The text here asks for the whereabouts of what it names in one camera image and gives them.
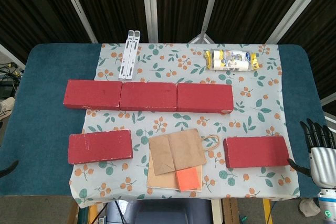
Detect floral patterned tablecloth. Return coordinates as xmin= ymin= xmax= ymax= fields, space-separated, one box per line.
xmin=68 ymin=42 xmax=300 ymax=209

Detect orange foam cube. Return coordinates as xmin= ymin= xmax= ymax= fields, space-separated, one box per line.
xmin=175 ymin=168 xmax=200 ymax=192

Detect light brown flat board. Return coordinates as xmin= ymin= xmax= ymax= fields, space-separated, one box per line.
xmin=146 ymin=159 xmax=203 ymax=192

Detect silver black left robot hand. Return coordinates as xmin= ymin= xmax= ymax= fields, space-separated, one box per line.
xmin=0 ymin=159 xmax=19 ymax=179

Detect brown paper bag with handle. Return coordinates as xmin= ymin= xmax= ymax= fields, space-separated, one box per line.
xmin=148 ymin=128 xmax=220 ymax=176

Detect blue felt table cover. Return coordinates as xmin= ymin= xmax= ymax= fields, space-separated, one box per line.
xmin=0 ymin=43 xmax=332 ymax=198

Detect green table leg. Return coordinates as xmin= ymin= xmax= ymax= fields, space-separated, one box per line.
xmin=76 ymin=204 xmax=91 ymax=224

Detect white folding laptop stand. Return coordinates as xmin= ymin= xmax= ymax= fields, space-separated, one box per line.
xmin=118 ymin=29 xmax=141 ymax=81

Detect white shoe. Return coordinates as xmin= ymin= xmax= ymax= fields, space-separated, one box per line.
xmin=0 ymin=97 xmax=16 ymax=120

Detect pack of white bag rolls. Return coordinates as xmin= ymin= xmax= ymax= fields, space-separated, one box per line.
xmin=204 ymin=49 xmax=260 ymax=72

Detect red brick row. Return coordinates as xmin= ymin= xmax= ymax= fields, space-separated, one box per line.
xmin=176 ymin=82 xmax=234 ymax=114

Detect brown cardboard box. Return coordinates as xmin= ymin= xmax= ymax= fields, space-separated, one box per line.
xmin=222 ymin=198 xmax=240 ymax=224

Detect white partition frame post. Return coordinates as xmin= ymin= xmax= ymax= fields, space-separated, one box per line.
xmin=265 ymin=0 xmax=325 ymax=45
xmin=57 ymin=0 xmax=99 ymax=44
xmin=188 ymin=0 xmax=224 ymax=44
xmin=141 ymin=0 xmax=158 ymax=43

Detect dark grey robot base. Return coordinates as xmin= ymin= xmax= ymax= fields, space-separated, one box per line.
xmin=106 ymin=198 xmax=213 ymax=224

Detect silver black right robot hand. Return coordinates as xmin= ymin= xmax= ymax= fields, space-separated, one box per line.
xmin=287 ymin=118 xmax=336 ymax=189

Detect tangled floor cables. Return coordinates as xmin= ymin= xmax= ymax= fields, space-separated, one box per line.
xmin=0 ymin=61 xmax=25 ymax=84

